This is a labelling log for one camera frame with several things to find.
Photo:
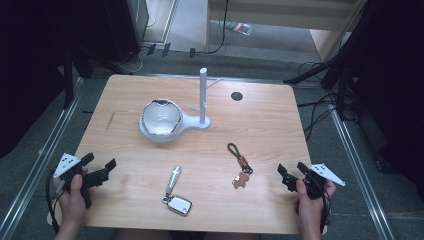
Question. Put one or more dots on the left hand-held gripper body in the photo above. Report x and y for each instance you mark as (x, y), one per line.
(67, 162)

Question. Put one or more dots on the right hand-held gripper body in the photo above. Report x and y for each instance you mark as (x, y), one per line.
(328, 174)

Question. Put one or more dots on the person's left hand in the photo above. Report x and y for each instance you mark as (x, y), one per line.
(71, 201)

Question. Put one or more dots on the person's right hand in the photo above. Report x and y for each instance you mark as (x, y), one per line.
(310, 210)

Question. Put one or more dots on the white bowl with silver rim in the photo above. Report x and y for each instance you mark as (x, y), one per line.
(162, 116)

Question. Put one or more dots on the black metal stand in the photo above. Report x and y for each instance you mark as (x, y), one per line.
(340, 76)
(68, 80)

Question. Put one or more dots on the black round table grommet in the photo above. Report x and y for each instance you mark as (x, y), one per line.
(236, 96)

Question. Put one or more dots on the white key stand with hooks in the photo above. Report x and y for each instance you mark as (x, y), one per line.
(202, 100)

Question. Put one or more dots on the black power plug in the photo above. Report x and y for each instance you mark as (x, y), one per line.
(166, 49)
(192, 52)
(151, 49)

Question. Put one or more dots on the black computer tower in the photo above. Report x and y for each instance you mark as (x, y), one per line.
(123, 26)

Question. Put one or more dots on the colourful packet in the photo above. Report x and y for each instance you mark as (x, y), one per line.
(240, 28)

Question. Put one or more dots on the light wooden furniture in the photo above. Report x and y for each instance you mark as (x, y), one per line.
(283, 13)

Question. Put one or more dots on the aluminium floor rail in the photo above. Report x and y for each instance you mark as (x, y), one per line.
(36, 166)
(360, 173)

